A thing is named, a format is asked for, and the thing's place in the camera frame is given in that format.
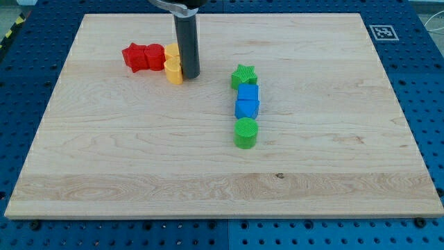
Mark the green star block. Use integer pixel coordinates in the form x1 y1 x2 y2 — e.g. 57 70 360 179
231 64 257 90

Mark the red star block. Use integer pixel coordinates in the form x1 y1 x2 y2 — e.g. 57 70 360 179
121 42 150 73

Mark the green cylinder block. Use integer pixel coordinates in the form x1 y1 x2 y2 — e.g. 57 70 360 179
234 117 259 149

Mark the blue triangle block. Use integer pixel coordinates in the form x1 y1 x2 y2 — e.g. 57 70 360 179
234 100 260 119

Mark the blue cube block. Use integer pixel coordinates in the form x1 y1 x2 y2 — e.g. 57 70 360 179
237 83 259 101

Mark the yellow heart block front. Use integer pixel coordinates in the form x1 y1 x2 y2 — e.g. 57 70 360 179
164 57 183 85

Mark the yellow block rear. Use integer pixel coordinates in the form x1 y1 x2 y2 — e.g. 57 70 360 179
164 43 180 60

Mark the light wooden board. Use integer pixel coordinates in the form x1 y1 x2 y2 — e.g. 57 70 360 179
5 13 443 219

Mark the silver metal clamp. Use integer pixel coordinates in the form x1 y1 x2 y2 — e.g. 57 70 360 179
148 0 198 18

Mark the white fiducial marker tag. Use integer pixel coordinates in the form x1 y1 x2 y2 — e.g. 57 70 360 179
370 24 399 41

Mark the yellow black hazard tape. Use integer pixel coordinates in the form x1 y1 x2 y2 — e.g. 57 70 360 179
1 12 26 51

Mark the white cable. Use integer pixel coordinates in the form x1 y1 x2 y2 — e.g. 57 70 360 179
423 10 444 36

